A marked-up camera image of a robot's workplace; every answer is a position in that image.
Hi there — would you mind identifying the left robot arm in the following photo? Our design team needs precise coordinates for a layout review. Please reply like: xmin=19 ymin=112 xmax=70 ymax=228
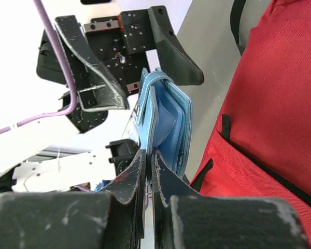
xmin=0 ymin=1 xmax=204 ymax=192

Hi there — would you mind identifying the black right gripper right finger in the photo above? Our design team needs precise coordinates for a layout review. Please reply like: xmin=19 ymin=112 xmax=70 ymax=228
xmin=151 ymin=149 xmax=310 ymax=248

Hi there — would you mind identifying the blue snap wallet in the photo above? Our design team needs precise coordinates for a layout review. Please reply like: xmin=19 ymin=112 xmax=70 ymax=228
xmin=136 ymin=68 xmax=192 ymax=178

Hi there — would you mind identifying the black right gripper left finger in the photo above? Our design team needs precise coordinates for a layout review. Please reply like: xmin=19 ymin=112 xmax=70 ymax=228
xmin=0 ymin=150 xmax=147 ymax=248

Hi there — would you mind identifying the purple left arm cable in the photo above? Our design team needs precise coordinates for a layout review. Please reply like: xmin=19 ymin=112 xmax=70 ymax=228
xmin=0 ymin=0 xmax=94 ymax=192

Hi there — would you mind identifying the red student backpack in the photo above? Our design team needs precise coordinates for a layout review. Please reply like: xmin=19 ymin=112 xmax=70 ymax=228
xmin=191 ymin=1 xmax=311 ymax=245

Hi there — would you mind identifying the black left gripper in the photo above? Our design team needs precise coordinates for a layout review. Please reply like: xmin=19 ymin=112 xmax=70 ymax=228
xmin=36 ymin=5 xmax=204 ymax=134

